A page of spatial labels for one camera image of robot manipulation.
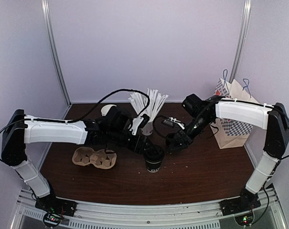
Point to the single black paper cup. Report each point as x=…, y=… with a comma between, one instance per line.
x=153, y=167

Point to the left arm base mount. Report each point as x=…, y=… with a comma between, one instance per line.
x=56, y=205

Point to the aluminium front frame rail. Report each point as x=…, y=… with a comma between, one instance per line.
x=201, y=215

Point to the bundle of wrapped white straws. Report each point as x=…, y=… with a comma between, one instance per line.
x=149, y=104

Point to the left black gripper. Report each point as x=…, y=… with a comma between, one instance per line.
x=141, y=145

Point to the aluminium corner post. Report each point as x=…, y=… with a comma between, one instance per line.
x=242, y=38
x=55, y=57

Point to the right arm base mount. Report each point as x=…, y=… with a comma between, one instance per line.
x=237, y=205

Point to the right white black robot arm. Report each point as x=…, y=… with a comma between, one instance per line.
x=271, y=118

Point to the left aluminium corner post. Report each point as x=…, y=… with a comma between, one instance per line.
x=55, y=57

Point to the right aluminium corner post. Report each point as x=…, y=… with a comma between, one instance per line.
x=242, y=38

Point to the stack of paper cups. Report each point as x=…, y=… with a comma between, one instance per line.
x=108, y=108

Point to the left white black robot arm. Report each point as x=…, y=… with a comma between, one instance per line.
x=115, y=127

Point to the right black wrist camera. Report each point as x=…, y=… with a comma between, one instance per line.
x=173, y=123

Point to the checkered paper takeout bag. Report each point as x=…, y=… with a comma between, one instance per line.
x=230, y=133

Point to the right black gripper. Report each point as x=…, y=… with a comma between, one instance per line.
x=185, y=139

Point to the cardboard cup carrier tray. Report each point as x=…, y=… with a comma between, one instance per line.
x=101, y=159

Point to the black coffee cup lid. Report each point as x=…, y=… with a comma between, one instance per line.
x=154, y=154

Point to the stack of black lids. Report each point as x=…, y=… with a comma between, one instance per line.
x=171, y=143

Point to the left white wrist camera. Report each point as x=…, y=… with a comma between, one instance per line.
x=138, y=122

